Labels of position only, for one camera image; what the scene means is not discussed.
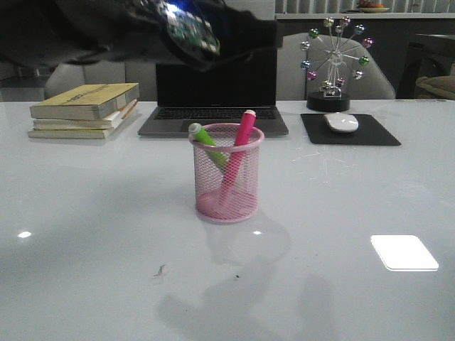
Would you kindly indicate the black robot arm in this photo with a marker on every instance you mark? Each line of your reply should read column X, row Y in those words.
column 199, row 34

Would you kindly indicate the middle cream book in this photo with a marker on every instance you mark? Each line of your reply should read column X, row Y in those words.
column 112, row 121

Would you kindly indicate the grey open laptop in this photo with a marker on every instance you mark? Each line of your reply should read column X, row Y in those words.
column 220, row 95

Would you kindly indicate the ferris wheel desk toy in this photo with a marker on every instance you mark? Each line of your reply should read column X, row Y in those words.
column 331, row 57

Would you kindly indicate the fruit bowl on counter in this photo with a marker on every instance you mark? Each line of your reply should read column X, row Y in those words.
column 366, row 6

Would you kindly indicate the pink highlighter pen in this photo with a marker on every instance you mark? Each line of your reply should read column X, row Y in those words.
column 242, row 138

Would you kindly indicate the left grey armchair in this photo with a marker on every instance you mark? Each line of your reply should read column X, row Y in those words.
column 67, row 76

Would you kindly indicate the white computer mouse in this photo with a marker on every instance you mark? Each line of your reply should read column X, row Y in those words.
column 341, row 122

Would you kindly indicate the yellow book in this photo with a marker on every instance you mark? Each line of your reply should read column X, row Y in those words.
column 86, row 102
column 71, row 134

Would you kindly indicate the black mouse pad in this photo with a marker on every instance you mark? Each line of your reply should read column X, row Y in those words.
column 369, row 133

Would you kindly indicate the grey armchair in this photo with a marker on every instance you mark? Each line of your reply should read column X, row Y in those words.
column 67, row 76
column 301, row 69

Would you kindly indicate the pink mesh pen holder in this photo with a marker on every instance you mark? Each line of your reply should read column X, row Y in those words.
column 212, row 145

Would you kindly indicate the right grey armchair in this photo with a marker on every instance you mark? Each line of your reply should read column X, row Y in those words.
column 301, row 69

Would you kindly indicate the bottom yellow book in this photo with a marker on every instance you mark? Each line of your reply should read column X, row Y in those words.
column 71, row 134

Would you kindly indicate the yellow top book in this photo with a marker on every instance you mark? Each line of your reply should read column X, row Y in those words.
column 86, row 102

